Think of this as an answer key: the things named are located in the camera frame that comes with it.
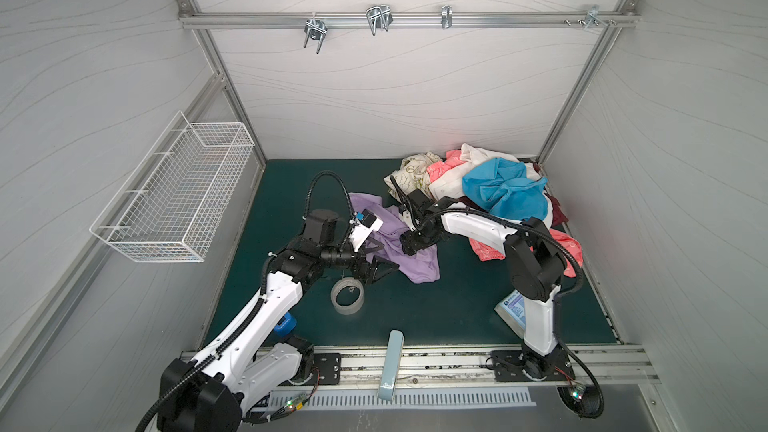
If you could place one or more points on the metal bracket hook right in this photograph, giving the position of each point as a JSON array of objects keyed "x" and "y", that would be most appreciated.
[{"x": 592, "y": 19}]

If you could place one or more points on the white wire basket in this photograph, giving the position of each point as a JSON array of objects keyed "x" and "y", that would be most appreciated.
[{"x": 169, "y": 208}]

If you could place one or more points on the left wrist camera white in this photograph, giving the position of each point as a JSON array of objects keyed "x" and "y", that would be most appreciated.
[{"x": 364, "y": 224}]

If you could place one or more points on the blue cloth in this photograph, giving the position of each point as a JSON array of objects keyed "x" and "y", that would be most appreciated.
[{"x": 502, "y": 188}]

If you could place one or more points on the white slotted vent strip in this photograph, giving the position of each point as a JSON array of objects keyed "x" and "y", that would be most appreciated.
[{"x": 422, "y": 399}]

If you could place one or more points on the light blue handle bar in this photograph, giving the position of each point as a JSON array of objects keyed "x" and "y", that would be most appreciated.
[{"x": 393, "y": 355}]

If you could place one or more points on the cream patterned cloth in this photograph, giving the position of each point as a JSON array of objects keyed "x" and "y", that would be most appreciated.
[{"x": 413, "y": 175}]

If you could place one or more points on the front aluminium rail base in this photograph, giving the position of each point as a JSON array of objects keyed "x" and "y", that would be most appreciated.
[{"x": 469, "y": 365}]

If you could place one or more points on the metal u-bolt hook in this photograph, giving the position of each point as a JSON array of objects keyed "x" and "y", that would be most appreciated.
[
  {"x": 315, "y": 31},
  {"x": 379, "y": 17}
]

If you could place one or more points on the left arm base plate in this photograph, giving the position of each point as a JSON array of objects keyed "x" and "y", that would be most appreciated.
[{"x": 318, "y": 369}]

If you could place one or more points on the small metal hook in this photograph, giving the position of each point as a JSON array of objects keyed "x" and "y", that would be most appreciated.
[{"x": 446, "y": 17}]

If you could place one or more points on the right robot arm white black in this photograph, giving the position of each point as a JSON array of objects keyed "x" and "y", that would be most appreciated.
[{"x": 535, "y": 260}]

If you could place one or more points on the wet wipes pack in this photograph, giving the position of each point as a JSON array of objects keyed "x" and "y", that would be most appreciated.
[{"x": 511, "y": 310}]

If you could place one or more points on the horizontal aluminium rail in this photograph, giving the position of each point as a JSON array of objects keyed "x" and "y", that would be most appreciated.
[{"x": 401, "y": 20}]

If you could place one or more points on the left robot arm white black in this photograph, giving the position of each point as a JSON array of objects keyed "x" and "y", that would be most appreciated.
[{"x": 219, "y": 388}]

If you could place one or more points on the metal u-bolt hook left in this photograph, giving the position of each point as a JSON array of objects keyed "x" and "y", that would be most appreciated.
[{"x": 315, "y": 31}]

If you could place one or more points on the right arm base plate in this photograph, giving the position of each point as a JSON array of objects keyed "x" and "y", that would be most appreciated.
[{"x": 525, "y": 365}]

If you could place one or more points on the clear tape roll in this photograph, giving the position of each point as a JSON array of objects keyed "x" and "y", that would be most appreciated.
[{"x": 347, "y": 296}]

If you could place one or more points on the pink red patterned cloth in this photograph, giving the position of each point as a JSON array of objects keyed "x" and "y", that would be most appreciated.
[{"x": 487, "y": 253}]

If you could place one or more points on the metal u-bolt hook middle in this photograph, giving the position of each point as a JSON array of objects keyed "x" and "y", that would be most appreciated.
[{"x": 379, "y": 17}]

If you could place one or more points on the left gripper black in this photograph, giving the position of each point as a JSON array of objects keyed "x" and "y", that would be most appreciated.
[{"x": 366, "y": 276}]

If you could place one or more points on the light pink cloth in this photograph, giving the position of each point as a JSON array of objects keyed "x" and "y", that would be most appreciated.
[{"x": 441, "y": 167}]

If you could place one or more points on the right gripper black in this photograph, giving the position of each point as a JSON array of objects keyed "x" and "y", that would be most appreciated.
[{"x": 414, "y": 237}]

